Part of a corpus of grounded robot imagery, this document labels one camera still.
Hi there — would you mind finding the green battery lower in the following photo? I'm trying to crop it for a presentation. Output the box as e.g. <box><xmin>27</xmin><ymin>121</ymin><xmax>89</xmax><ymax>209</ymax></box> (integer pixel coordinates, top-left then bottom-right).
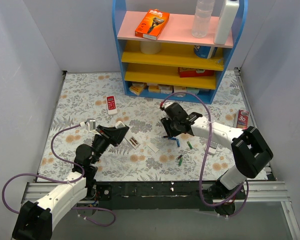
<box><xmin>178</xmin><ymin>157</ymin><xmax>183</xmax><ymax>166</ymax></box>

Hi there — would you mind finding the black base bar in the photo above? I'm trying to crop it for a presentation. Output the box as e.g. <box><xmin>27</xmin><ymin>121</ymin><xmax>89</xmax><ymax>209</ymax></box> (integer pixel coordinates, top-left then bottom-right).
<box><xmin>67</xmin><ymin>180</ymin><xmax>243</xmax><ymax>212</ymax></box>

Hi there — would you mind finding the green battery right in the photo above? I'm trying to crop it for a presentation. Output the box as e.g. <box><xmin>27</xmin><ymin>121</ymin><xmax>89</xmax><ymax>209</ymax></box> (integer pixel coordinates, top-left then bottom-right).
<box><xmin>186</xmin><ymin>141</ymin><xmax>193</xmax><ymax>150</ymax></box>

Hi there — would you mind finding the floral table mat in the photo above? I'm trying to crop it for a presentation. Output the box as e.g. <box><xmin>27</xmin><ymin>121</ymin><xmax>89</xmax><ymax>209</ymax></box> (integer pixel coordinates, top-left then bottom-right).
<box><xmin>36</xmin><ymin>70</ymin><xmax>269</xmax><ymax>183</ymax></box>

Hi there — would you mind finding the red box on shelf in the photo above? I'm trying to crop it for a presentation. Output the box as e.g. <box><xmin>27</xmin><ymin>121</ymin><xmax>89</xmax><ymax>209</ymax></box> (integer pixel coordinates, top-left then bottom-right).
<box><xmin>178</xmin><ymin>67</ymin><xmax>215</xmax><ymax>78</ymax></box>

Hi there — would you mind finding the white red small box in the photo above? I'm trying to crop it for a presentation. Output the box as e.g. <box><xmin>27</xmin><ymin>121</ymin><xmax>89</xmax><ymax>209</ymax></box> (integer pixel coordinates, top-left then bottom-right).
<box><xmin>173</xmin><ymin>85</ymin><xmax>187</xmax><ymax>93</ymax></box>

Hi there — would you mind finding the red toothpaste box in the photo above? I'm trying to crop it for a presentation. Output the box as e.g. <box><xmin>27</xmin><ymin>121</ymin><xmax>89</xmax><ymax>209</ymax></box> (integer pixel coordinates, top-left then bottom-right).
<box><xmin>234</xmin><ymin>109</ymin><xmax>250</xmax><ymax>129</ymax></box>

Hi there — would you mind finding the orange razor box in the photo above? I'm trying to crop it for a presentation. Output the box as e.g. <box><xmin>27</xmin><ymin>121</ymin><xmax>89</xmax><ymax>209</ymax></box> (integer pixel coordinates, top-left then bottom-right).
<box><xmin>134</xmin><ymin>9</ymin><xmax>170</xmax><ymax>41</ymax></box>

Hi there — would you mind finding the white small box centre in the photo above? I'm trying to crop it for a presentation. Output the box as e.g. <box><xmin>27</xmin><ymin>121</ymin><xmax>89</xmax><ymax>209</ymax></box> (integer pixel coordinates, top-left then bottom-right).
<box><xmin>158</xmin><ymin>84</ymin><xmax>173</xmax><ymax>95</ymax></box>

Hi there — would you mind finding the red white small remote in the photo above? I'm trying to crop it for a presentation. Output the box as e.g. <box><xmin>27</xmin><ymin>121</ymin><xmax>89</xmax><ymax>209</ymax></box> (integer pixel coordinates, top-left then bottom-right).
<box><xmin>106</xmin><ymin>95</ymin><xmax>118</xmax><ymax>116</ymax></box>

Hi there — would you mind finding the blue white round container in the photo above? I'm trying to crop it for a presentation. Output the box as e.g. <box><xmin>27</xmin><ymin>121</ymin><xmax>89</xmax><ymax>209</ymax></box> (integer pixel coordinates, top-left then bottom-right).
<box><xmin>193</xmin><ymin>45</ymin><xmax>218</xmax><ymax>59</ymax></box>

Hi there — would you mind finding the teal white small box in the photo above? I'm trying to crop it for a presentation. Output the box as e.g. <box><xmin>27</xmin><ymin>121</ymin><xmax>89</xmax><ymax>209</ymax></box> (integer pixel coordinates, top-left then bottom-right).
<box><xmin>186</xmin><ymin>87</ymin><xmax>200</xmax><ymax>95</ymax></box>

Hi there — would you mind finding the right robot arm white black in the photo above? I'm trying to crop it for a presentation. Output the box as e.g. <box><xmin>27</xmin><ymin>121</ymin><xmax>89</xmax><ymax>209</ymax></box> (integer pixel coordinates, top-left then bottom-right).
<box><xmin>160</xmin><ymin>102</ymin><xmax>274</xmax><ymax>199</ymax></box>

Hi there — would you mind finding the clear plastic bottle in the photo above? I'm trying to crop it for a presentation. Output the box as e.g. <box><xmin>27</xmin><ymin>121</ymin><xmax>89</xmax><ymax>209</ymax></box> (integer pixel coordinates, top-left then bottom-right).
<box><xmin>191</xmin><ymin>0</ymin><xmax>215</xmax><ymax>38</ymax></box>

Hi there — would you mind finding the orange yellow small box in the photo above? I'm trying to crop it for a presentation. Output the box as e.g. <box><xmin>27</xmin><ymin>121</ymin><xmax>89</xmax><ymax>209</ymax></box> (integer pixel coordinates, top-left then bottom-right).
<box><xmin>129</xmin><ymin>84</ymin><xmax>147</xmax><ymax>96</ymax></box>

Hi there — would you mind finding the white tall bottle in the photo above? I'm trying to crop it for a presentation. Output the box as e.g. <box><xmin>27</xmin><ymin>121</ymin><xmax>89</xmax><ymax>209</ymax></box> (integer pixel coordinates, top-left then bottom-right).
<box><xmin>214</xmin><ymin>0</ymin><xmax>240</xmax><ymax>45</ymax></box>

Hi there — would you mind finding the green battery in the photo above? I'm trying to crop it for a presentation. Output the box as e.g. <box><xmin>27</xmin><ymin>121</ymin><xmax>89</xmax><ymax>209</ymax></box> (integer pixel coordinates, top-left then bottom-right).
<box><xmin>186</xmin><ymin>141</ymin><xmax>193</xmax><ymax>150</ymax></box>
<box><xmin>178</xmin><ymin>157</ymin><xmax>183</xmax><ymax>166</ymax></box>

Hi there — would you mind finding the grey remote with buttons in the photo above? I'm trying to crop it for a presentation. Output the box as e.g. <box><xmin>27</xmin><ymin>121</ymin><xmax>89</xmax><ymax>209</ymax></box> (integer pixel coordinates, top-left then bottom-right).
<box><xmin>206</xmin><ymin>142</ymin><xmax>219</xmax><ymax>156</ymax></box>

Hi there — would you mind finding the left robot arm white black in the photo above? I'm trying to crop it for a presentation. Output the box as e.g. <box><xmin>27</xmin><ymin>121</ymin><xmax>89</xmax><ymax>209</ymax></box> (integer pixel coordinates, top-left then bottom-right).
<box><xmin>12</xmin><ymin>123</ymin><xmax>130</xmax><ymax>240</ymax></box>

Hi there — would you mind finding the white battery cover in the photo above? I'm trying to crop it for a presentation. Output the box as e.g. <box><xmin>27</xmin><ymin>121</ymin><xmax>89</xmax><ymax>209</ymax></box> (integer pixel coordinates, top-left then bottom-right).
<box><xmin>147</xmin><ymin>142</ymin><xmax>159</xmax><ymax>153</ymax></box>

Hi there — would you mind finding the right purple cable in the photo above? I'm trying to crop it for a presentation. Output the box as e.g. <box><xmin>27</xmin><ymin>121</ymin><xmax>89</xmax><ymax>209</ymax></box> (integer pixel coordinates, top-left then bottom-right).
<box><xmin>159</xmin><ymin>91</ymin><xmax>250</xmax><ymax>218</ymax></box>

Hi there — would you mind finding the white remote control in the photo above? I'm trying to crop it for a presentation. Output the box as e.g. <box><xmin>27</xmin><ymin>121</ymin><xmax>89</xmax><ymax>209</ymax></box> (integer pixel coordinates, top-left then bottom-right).
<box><xmin>115</xmin><ymin>120</ymin><xmax>140</xmax><ymax>150</ymax></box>

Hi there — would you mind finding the white paper roll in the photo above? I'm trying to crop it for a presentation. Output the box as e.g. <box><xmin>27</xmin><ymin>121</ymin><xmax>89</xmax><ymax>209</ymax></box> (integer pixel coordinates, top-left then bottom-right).
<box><xmin>139</xmin><ymin>41</ymin><xmax>162</xmax><ymax>55</ymax></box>

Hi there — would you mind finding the yellow white small box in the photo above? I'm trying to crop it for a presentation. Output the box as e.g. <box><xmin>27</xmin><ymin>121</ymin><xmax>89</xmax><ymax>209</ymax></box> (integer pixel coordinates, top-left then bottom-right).
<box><xmin>148</xmin><ymin>85</ymin><xmax>161</xmax><ymax>93</ymax></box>

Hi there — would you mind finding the blue battery vertical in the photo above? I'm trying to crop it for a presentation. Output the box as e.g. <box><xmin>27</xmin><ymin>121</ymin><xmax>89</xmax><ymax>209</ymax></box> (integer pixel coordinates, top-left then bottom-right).
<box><xmin>176</xmin><ymin>139</ymin><xmax>181</xmax><ymax>148</ymax></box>

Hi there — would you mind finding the blue shelf unit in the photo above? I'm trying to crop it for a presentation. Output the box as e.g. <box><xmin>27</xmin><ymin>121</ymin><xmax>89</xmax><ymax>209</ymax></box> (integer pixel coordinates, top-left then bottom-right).
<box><xmin>112</xmin><ymin>0</ymin><xmax>248</xmax><ymax>104</ymax></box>

